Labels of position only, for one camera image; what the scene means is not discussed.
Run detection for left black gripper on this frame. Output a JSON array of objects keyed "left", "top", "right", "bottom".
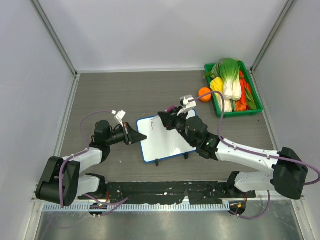
[{"left": 105, "top": 122, "right": 146, "bottom": 146}]

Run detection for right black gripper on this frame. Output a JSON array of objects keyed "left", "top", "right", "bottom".
[{"left": 158, "top": 105, "right": 196, "bottom": 147}]

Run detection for white marker magenta cap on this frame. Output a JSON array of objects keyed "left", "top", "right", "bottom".
[{"left": 151, "top": 105, "right": 175, "bottom": 123}]

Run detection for blue framed whiteboard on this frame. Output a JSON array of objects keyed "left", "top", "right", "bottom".
[{"left": 136, "top": 115, "right": 196, "bottom": 163}]

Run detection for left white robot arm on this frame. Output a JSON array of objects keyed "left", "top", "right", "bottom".
[{"left": 35, "top": 120, "right": 147, "bottom": 207}]

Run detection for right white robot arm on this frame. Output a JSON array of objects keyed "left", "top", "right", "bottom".
[{"left": 158, "top": 107, "right": 309, "bottom": 200}]

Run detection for orange toy fruit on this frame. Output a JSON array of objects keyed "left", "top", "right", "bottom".
[{"left": 198, "top": 87, "right": 212, "bottom": 103}]

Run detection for green plastic basket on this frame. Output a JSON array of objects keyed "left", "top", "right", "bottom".
[{"left": 204, "top": 61, "right": 263, "bottom": 118}]

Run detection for red toy peppers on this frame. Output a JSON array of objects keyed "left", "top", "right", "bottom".
[{"left": 235, "top": 70, "right": 250, "bottom": 112}]

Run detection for toy bok choy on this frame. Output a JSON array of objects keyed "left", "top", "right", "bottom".
[{"left": 219, "top": 58, "right": 242, "bottom": 101}]

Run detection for green toy pea pods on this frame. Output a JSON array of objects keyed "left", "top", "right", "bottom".
[{"left": 244, "top": 87, "right": 257, "bottom": 110}]

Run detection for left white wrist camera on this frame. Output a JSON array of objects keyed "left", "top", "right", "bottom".
[{"left": 111, "top": 110, "right": 126, "bottom": 127}]

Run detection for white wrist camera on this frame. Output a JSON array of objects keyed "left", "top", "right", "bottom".
[
  {"left": 111, "top": 110, "right": 126, "bottom": 127},
  {"left": 177, "top": 95, "right": 197, "bottom": 116}
]

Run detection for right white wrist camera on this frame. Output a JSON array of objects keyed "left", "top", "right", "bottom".
[{"left": 177, "top": 95, "right": 197, "bottom": 116}]

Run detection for wire whiteboard stand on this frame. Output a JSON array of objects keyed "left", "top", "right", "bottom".
[{"left": 154, "top": 152, "right": 190, "bottom": 167}]

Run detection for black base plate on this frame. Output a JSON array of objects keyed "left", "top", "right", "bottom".
[{"left": 99, "top": 180, "right": 257, "bottom": 205}]

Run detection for white slotted cable duct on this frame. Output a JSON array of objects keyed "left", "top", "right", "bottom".
[{"left": 42, "top": 201, "right": 230, "bottom": 212}]

